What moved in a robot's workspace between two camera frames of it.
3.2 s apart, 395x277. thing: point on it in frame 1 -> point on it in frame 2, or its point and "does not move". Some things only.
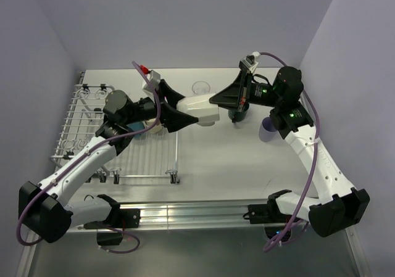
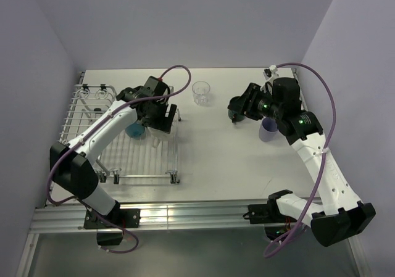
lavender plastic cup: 267,131 does not move
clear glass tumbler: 200,87 does not move
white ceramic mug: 200,107 -> 159,136
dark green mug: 239,115 does not move
